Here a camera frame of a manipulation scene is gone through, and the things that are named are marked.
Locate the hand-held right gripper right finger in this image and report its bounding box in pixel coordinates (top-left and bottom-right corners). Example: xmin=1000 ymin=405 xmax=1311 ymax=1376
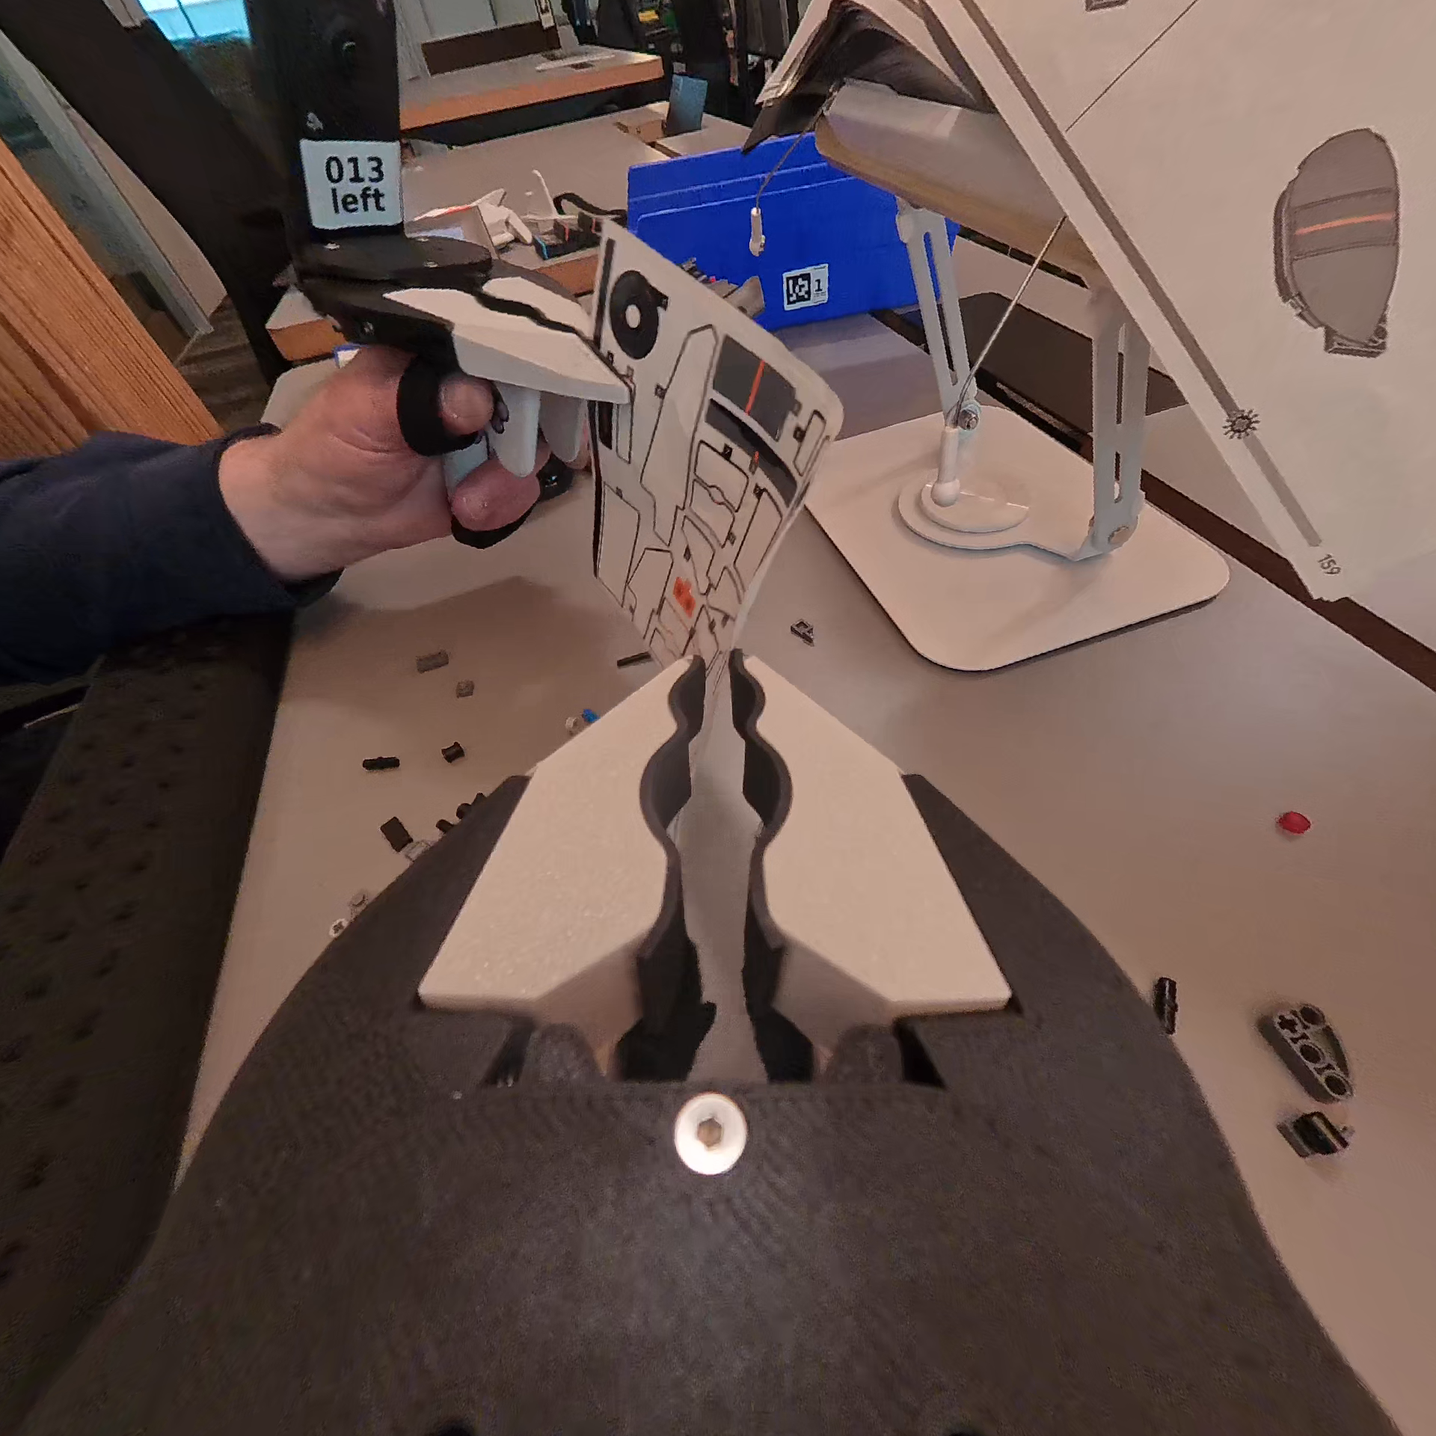
xmin=730 ymin=651 xmax=1014 ymax=1084

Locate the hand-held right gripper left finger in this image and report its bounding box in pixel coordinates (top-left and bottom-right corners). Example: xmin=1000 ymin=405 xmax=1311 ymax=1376
xmin=419 ymin=656 xmax=720 ymax=1080

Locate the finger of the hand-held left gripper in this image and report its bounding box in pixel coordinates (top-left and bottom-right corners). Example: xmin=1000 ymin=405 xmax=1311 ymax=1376
xmin=482 ymin=275 xmax=598 ymax=352
xmin=386 ymin=287 xmax=632 ymax=407

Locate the lego sticker sheet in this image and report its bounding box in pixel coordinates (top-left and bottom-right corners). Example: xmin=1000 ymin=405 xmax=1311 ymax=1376
xmin=588 ymin=217 xmax=846 ymax=1079

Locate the person's left forearm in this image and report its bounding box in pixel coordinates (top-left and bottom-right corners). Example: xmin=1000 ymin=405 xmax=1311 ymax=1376
xmin=0 ymin=429 xmax=343 ymax=689

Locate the dark grey thick lego liftarm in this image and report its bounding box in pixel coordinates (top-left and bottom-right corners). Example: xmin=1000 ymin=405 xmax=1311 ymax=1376
xmin=1256 ymin=1002 xmax=1355 ymax=1103

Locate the lego instruction booklet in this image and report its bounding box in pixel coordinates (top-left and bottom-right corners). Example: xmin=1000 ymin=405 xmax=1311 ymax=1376
xmin=774 ymin=0 xmax=1436 ymax=607

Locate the person's left hand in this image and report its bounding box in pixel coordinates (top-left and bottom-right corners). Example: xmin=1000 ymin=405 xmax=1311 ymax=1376
xmin=219 ymin=347 xmax=564 ymax=583

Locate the blue plastic bin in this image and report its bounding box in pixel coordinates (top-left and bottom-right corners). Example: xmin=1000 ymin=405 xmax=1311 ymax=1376
xmin=625 ymin=140 xmax=962 ymax=335

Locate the wooden desk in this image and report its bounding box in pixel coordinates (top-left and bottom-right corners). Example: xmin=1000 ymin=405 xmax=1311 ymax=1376
xmin=398 ymin=48 xmax=665 ymax=145

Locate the wooden panel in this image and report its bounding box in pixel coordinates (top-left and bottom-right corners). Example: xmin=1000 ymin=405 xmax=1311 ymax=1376
xmin=0 ymin=140 xmax=222 ymax=462

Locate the white book stand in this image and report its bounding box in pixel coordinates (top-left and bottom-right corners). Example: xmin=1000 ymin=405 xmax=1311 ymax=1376
xmin=805 ymin=80 xmax=1232 ymax=675

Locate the black perforated pad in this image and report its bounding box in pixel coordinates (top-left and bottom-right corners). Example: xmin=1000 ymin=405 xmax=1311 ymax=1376
xmin=0 ymin=622 xmax=296 ymax=1436

